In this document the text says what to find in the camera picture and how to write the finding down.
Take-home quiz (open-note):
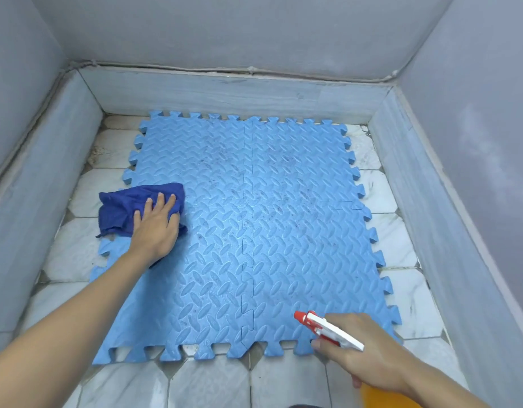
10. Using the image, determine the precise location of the orange spray bottle white trigger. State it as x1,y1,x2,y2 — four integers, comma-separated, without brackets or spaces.
294,310,422,408

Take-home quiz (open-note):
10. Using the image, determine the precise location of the person's right forearm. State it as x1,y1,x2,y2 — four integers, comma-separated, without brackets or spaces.
389,360,492,408

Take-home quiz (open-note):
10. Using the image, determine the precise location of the person's left forearm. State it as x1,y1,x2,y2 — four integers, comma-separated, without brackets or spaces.
0,250,157,408

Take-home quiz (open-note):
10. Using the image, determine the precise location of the dark blue cleaning cloth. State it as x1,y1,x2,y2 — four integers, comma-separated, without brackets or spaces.
96,182,188,239

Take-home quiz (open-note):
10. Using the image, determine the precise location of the grey cable along wall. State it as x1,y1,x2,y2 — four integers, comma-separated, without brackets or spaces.
53,58,400,84

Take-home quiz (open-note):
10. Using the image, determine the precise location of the person's left hand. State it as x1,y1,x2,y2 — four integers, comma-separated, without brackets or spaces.
126,192,181,268

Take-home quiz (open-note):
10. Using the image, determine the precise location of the light blue foam mat tile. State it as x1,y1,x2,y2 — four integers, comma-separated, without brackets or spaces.
122,110,262,209
89,199,257,364
243,116,373,210
240,201,403,358

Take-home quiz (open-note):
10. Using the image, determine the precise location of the person's right hand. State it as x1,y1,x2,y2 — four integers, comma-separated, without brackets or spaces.
310,312,416,394

